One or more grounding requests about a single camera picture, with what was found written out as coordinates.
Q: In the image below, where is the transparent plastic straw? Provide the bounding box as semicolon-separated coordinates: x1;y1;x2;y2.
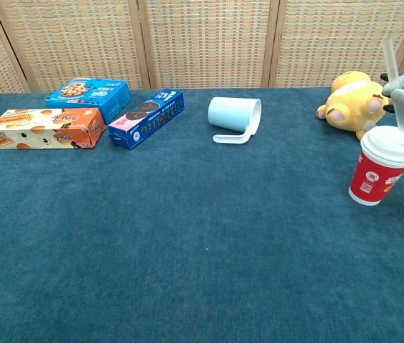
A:
381;37;404;144

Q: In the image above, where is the red paper cup white lid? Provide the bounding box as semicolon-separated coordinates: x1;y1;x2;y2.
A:
348;125;404;207

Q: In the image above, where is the yellow plush toy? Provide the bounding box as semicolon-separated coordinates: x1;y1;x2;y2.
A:
316;70;394;141

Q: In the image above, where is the white plastic mug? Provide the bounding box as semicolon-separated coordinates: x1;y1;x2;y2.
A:
207;96;263;145

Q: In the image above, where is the bamboo folding screen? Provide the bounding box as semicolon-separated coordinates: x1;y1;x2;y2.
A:
0;0;404;96

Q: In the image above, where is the blue felt table cover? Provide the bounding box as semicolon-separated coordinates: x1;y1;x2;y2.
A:
0;86;404;343

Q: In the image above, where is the blue Oreo cookie box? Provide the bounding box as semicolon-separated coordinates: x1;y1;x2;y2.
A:
107;88;186;151

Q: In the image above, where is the blue chocolate chip cookie box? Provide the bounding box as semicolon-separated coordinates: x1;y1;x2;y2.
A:
44;77;132;125

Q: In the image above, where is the orange wafer biscuit box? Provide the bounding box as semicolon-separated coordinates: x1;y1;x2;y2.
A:
0;107;107;151

